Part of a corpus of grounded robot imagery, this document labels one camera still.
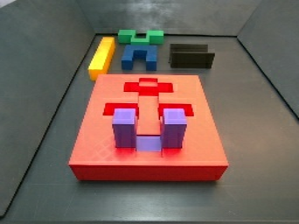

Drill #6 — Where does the blue U-shaped block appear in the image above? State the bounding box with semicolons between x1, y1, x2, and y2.
121;45;157;71

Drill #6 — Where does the black angle fixture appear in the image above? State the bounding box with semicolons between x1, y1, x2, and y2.
169;44;215;69

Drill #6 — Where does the purple U-shaped block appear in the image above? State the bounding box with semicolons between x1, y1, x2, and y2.
112;108;187;152

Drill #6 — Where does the red base block with slots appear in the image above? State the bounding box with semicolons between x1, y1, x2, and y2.
69;74;229;181

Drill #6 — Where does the yellow long bar block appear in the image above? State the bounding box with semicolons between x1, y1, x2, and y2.
88;37;116;81

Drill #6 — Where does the green zigzag block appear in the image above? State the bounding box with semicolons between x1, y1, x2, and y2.
117;30;164;46

